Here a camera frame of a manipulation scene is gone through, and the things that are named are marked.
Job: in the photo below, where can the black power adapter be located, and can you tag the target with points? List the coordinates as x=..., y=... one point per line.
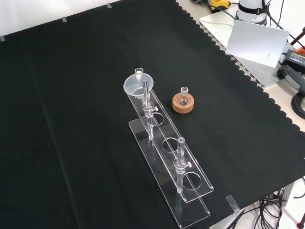
x=296, y=58

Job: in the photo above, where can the clear tape strip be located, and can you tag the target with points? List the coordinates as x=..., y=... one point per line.
x=64, y=20
x=232, y=202
x=2, y=38
x=108, y=6

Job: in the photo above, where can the black bench cloth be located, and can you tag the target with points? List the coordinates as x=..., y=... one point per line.
x=71, y=119

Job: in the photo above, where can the pale board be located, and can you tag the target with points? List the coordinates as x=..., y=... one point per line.
x=257, y=43

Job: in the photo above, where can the small round-bottom glass flask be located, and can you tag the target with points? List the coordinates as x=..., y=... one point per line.
x=184, y=100

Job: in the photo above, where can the tripod leg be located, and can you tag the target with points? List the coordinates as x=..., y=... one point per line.
x=296, y=38

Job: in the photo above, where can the yellow stop button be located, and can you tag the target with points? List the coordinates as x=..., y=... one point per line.
x=218, y=3

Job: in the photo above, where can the black plug block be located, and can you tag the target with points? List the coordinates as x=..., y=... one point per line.
x=289, y=75

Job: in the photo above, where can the clear plastic funnel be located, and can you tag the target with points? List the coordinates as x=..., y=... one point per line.
x=133, y=83

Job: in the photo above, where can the grey base plate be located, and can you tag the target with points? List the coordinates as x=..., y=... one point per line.
x=214, y=21

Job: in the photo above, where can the clear acrylic funnel stand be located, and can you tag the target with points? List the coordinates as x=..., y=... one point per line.
x=166, y=152

